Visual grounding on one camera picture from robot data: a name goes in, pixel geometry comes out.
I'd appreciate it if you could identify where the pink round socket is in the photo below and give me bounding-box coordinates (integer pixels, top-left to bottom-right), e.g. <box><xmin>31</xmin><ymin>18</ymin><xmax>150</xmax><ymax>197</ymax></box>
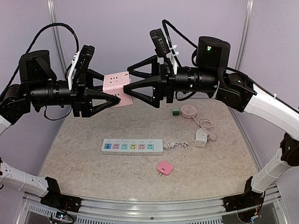
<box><xmin>180</xmin><ymin>105</ymin><xmax>197</xmax><ymax>119</ymax></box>

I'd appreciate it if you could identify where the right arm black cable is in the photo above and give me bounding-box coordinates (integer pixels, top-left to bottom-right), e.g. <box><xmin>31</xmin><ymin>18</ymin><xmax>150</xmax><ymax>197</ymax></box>
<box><xmin>162</xmin><ymin>19</ymin><xmax>199</xmax><ymax>70</ymax></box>

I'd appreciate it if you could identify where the left aluminium frame post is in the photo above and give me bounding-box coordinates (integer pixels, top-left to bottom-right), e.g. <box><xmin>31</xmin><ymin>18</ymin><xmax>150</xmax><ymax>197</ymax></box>
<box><xmin>46</xmin><ymin>0</ymin><xmax>67</xmax><ymax>74</ymax></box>

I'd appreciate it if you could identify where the green plug adapter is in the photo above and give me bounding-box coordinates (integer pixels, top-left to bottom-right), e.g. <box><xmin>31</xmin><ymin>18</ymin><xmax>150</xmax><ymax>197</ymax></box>
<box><xmin>172</xmin><ymin>108</ymin><xmax>180</xmax><ymax>116</ymax></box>

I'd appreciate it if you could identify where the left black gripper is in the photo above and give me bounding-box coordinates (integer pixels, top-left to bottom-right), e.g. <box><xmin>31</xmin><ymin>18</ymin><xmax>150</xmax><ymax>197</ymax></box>
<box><xmin>28</xmin><ymin>68</ymin><xmax>119</xmax><ymax>117</ymax></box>

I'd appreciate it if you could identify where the aluminium front rail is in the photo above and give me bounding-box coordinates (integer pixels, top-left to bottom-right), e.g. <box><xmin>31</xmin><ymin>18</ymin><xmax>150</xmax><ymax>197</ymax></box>
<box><xmin>15</xmin><ymin>186</ymin><xmax>289</xmax><ymax>224</ymax></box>

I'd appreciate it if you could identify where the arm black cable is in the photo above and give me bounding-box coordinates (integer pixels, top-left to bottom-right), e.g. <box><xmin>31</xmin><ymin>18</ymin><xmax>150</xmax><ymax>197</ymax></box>
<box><xmin>0</xmin><ymin>22</ymin><xmax>80</xmax><ymax>98</ymax></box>
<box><xmin>162</xmin><ymin>19</ymin><xmax>199</xmax><ymax>70</ymax></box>

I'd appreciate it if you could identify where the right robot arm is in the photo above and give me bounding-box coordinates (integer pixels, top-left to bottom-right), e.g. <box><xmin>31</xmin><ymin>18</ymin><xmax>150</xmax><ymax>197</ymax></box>
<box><xmin>123</xmin><ymin>36</ymin><xmax>299</xmax><ymax>207</ymax></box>

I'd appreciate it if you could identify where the small circuit board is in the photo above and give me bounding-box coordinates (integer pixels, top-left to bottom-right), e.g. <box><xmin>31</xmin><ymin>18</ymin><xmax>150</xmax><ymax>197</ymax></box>
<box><xmin>55</xmin><ymin>211</ymin><xmax>66</xmax><ymax>220</ymax></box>

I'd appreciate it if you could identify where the right aluminium frame post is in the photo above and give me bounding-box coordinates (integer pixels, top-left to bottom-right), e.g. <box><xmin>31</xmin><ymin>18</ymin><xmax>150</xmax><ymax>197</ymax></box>
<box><xmin>235</xmin><ymin>0</ymin><xmax>254</xmax><ymax>70</ymax></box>

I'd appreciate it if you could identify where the pink flat plug adapter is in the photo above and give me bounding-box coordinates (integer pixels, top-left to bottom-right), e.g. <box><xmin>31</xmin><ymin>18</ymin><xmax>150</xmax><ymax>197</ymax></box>
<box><xmin>157</xmin><ymin>161</ymin><xmax>174</xmax><ymax>176</ymax></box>

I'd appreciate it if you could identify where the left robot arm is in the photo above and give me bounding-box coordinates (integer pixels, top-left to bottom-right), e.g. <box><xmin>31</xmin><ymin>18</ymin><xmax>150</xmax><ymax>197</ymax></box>
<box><xmin>0</xmin><ymin>45</ymin><xmax>120</xmax><ymax>133</ymax></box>

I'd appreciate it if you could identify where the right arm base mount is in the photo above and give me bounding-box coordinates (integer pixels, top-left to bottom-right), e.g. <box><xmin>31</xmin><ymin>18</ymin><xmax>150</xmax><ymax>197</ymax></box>
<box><xmin>223</xmin><ymin>194</ymin><xmax>263</xmax><ymax>212</ymax></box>

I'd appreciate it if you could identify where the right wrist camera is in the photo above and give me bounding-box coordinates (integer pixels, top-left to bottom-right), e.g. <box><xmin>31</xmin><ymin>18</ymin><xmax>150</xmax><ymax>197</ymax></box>
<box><xmin>149</xmin><ymin>28</ymin><xmax>179</xmax><ymax>75</ymax></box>

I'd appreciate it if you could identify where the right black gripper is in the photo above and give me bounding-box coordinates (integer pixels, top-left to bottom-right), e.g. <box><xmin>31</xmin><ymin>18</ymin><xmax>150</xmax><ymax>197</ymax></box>
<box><xmin>123</xmin><ymin>54</ymin><xmax>221</xmax><ymax>107</ymax></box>

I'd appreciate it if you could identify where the white cube socket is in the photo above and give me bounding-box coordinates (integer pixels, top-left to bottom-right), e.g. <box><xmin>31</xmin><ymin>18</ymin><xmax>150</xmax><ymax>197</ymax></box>
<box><xmin>194</xmin><ymin>128</ymin><xmax>208</xmax><ymax>147</ymax></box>

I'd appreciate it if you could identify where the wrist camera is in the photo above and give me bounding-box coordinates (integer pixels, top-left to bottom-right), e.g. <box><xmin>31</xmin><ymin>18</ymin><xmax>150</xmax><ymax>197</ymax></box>
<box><xmin>67</xmin><ymin>45</ymin><xmax>95</xmax><ymax>91</ymax></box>
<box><xmin>149</xmin><ymin>28</ymin><xmax>179</xmax><ymax>75</ymax></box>

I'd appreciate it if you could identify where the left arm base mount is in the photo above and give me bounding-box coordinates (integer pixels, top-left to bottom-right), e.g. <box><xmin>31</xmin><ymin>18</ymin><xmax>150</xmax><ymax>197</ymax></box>
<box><xmin>40</xmin><ymin>195</ymin><xmax>82</xmax><ymax>213</ymax></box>

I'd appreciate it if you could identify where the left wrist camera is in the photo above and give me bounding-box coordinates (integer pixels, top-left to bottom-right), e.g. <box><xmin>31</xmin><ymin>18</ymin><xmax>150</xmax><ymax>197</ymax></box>
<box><xmin>67</xmin><ymin>45</ymin><xmax>95</xmax><ymax>91</ymax></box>

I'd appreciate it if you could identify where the coiled power strip cord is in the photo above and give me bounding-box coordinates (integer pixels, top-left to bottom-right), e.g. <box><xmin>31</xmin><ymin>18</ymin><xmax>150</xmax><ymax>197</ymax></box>
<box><xmin>162</xmin><ymin>140</ymin><xmax>189</xmax><ymax>150</ymax></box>

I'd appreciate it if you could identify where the pink cube socket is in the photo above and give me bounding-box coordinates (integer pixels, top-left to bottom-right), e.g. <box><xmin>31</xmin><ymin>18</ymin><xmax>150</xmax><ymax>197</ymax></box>
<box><xmin>103</xmin><ymin>71</ymin><xmax>134</xmax><ymax>108</ymax></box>

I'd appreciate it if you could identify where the white multicolour power strip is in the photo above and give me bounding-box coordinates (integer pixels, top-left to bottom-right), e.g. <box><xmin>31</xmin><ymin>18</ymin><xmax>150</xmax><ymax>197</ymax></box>
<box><xmin>101</xmin><ymin>139</ymin><xmax>164</xmax><ymax>155</ymax></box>

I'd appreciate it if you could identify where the aluminium frame post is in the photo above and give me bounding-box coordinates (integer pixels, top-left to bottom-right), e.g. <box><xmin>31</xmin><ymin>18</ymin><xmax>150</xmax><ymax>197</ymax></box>
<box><xmin>235</xmin><ymin>0</ymin><xmax>254</xmax><ymax>70</ymax></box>
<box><xmin>46</xmin><ymin>0</ymin><xmax>67</xmax><ymax>74</ymax></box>

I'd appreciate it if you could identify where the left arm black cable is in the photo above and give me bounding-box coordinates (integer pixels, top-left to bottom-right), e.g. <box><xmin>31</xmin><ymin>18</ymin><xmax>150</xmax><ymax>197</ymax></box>
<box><xmin>0</xmin><ymin>22</ymin><xmax>80</xmax><ymax>98</ymax></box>

